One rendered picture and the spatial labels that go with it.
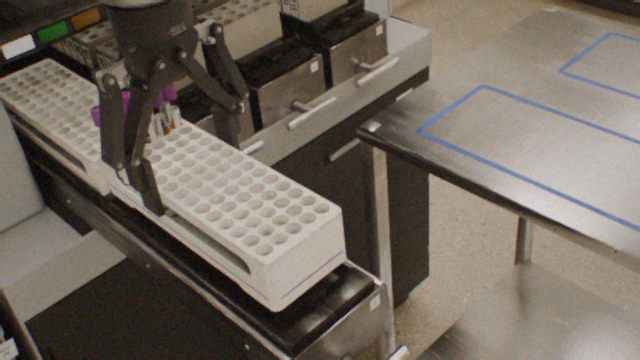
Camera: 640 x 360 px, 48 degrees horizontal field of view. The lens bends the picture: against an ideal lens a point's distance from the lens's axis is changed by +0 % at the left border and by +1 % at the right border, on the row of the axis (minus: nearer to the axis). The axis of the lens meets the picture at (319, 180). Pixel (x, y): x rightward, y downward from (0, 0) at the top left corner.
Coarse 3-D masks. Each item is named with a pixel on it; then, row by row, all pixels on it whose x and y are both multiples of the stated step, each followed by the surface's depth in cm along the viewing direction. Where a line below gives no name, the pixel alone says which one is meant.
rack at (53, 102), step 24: (24, 72) 105; (48, 72) 104; (72, 72) 103; (0, 96) 100; (24, 96) 99; (48, 96) 98; (72, 96) 99; (96, 96) 98; (24, 120) 102; (48, 120) 94; (72, 120) 94; (48, 144) 99; (72, 144) 88; (96, 144) 88; (72, 168) 92; (96, 168) 86
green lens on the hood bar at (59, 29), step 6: (54, 24) 87; (60, 24) 87; (42, 30) 86; (48, 30) 86; (54, 30) 87; (60, 30) 87; (66, 30) 88; (42, 36) 86; (48, 36) 87; (54, 36) 87; (60, 36) 88; (42, 42) 86
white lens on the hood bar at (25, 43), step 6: (30, 36) 85; (12, 42) 84; (18, 42) 84; (24, 42) 85; (30, 42) 85; (6, 48) 84; (12, 48) 84; (18, 48) 85; (24, 48) 85; (30, 48) 86; (6, 54) 84; (12, 54) 84
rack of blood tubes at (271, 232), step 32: (192, 128) 83; (160, 160) 80; (192, 160) 78; (224, 160) 77; (256, 160) 77; (128, 192) 81; (160, 192) 74; (192, 192) 73; (224, 192) 73; (256, 192) 74; (288, 192) 72; (160, 224) 78; (192, 224) 78; (224, 224) 70; (256, 224) 70; (288, 224) 68; (320, 224) 68; (224, 256) 74; (256, 256) 65; (288, 256) 65; (320, 256) 69; (256, 288) 68; (288, 288) 67
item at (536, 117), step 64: (512, 64) 102; (576, 64) 101; (384, 128) 93; (448, 128) 91; (512, 128) 90; (576, 128) 89; (384, 192) 100; (512, 192) 80; (576, 192) 79; (384, 256) 106; (512, 320) 135; (576, 320) 133
